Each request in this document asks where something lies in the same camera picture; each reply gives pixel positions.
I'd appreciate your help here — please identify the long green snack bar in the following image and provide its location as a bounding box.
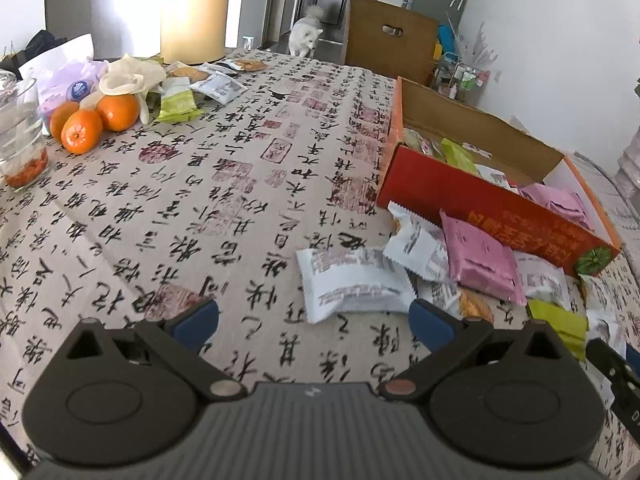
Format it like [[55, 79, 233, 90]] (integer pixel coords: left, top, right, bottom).
[[527, 299, 588, 362]]

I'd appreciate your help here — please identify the pink snack pack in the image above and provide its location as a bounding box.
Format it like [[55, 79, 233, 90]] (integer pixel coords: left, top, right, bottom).
[[520, 183, 592, 231], [439, 210, 526, 307]]

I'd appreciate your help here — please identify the red cardboard box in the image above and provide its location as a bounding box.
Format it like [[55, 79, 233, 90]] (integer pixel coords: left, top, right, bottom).
[[376, 78, 622, 275]]

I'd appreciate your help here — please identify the glass cup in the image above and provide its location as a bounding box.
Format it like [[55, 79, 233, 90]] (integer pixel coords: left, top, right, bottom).
[[1, 78, 49, 191]]

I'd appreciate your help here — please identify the orange tangerine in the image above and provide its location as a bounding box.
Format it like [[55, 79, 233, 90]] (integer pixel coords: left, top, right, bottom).
[[96, 94, 140, 132], [61, 110, 103, 155]]

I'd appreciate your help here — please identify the small green packet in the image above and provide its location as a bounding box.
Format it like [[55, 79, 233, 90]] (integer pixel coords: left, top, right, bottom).
[[156, 88, 202, 122]]

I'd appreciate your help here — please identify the white packet by thermos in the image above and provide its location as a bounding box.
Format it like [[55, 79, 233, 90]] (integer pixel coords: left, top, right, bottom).
[[190, 72, 247, 105]]

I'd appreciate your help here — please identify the beige thermos jug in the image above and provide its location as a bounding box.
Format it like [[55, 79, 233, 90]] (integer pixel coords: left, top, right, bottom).
[[160, 0, 229, 64]]

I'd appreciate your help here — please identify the white cat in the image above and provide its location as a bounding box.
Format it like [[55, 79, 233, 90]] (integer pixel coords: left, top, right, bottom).
[[288, 6, 324, 58]]

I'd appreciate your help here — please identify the wire storage cart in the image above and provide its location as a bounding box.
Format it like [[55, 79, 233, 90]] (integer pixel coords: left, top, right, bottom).
[[432, 58, 490, 107]]

